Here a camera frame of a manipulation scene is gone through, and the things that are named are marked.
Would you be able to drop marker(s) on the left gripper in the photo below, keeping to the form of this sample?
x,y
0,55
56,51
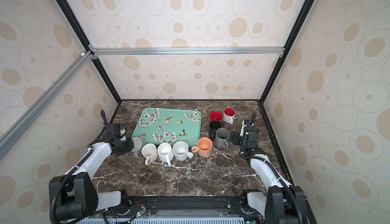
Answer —
x,y
130,147

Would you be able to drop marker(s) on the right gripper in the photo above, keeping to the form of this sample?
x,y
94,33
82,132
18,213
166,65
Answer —
x,y
236,142

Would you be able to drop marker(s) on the dark grey mug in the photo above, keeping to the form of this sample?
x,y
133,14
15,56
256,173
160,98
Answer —
x,y
221,138

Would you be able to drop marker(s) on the light grey mug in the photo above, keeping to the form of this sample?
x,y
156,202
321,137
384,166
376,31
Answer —
x,y
138,145

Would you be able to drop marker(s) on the white mug back row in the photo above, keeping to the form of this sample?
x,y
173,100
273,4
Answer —
x,y
228,115

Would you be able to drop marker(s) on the pink mug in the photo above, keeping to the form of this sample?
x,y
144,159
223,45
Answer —
x,y
149,152

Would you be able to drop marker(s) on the red mug black handle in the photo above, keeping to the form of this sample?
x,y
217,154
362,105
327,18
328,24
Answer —
x,y
216,116

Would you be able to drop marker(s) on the cream orange mug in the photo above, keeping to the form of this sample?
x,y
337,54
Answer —
x,y
203,147

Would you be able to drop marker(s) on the white round mug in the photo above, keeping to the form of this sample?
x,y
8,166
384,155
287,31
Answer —
x,y
165,153

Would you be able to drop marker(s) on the cream speckled mug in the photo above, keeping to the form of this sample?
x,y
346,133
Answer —
x,y
181,151

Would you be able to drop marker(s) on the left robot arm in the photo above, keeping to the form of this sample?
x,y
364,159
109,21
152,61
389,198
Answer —
x,y
73,196

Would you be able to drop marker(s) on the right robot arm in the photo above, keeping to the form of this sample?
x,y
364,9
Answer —
x,y
284,202

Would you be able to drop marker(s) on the green floral bird tray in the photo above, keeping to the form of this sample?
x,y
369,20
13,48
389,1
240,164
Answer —
x,y
161,125

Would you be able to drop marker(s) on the green led circuit board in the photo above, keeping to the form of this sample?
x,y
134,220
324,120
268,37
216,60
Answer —
x,y
140,210

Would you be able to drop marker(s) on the horizontal aluminium bar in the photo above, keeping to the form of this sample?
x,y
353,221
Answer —
x,y
188,51

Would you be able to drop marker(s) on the left diagonal aluminium bar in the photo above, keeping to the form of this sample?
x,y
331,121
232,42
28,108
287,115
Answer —
x,y
12,135

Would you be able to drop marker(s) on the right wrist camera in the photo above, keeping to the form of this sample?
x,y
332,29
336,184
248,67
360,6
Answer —
x,y
249,130

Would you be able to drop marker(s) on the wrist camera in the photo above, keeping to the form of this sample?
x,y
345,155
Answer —
x,y
249,130
114,130

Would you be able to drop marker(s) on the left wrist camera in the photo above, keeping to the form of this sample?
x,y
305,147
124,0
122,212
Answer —
x,y
114,130

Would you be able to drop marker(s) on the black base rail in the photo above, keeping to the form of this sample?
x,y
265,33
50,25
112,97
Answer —
x,y
184,210

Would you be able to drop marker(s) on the right black corner post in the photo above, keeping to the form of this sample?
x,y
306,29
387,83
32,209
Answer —
x,y
307,5

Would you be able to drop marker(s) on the black corner frame post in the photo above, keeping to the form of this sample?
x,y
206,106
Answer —
x,y
77,28

